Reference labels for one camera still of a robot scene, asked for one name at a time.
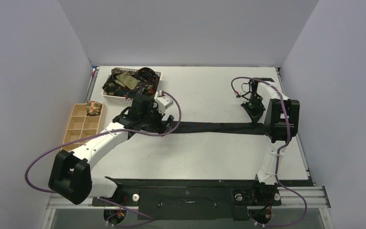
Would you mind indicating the pile of patterned ties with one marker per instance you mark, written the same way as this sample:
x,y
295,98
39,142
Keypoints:
x,y
131,82

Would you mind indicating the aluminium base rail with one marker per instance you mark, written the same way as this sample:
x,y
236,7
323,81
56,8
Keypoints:
x,y
151,197

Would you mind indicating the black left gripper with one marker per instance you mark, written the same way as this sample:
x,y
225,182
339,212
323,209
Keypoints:
x,y
159,127

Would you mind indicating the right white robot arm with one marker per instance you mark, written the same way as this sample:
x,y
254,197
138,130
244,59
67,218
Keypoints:
x,y
279,117

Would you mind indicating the rolled floral tie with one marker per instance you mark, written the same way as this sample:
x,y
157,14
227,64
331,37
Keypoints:
x,y
93,108

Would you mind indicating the blue brown striped tie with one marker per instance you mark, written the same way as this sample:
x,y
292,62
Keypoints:
x,y
226,128

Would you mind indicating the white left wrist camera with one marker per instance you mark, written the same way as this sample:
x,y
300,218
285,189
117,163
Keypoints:
x,y
163,103

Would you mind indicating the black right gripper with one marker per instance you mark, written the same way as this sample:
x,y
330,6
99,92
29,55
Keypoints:
x,y
254,107

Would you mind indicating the wooden compartment tray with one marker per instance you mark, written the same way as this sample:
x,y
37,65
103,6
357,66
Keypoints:
x,y
80,126

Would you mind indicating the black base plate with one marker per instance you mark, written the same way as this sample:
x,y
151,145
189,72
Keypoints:
x,y
258,192

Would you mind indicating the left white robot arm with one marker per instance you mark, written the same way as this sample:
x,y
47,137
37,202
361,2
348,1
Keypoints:
x,y
71,174

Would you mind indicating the white perforated plastic basket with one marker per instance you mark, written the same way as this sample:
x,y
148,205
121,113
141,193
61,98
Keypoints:
x,y
119,99

